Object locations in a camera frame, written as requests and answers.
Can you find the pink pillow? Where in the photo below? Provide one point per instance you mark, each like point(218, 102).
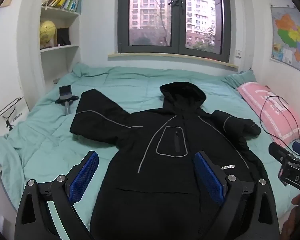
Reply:
point(255, 97)

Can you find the white bookshelf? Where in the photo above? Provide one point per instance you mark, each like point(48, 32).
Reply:
point(65, 14)

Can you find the person's right hand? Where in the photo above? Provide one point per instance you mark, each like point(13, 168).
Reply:
point(291, 220)

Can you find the colourful wall map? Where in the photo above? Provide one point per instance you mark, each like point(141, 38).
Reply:
point(292, 35)

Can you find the black phone tripod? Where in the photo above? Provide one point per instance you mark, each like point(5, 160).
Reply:
point(67, 105)

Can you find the black box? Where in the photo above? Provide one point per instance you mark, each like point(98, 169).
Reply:
point(63, 36)

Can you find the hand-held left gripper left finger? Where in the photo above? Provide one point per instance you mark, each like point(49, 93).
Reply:
point(83, 177)

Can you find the white wall socket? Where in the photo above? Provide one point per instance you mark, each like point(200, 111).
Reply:
point(238, 53)

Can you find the teal pillow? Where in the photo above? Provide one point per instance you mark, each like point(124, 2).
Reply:
point(240, 78)

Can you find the black hooded jacket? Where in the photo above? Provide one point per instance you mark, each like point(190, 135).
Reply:
point(170, 120)

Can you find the cream windowsill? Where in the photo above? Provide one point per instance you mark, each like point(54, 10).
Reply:
point(165, 56)

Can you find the dark smartphone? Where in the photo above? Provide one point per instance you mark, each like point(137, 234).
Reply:
point(65, 92)

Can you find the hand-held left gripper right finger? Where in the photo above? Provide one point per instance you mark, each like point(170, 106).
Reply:
point(208, 177)

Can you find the dark framed window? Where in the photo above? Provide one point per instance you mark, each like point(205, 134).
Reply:
point(150, 17)

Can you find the yellow globe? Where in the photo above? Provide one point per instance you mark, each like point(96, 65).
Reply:
point(47, 31)

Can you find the teal quilt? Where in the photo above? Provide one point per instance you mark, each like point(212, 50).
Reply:
point(130, 85)

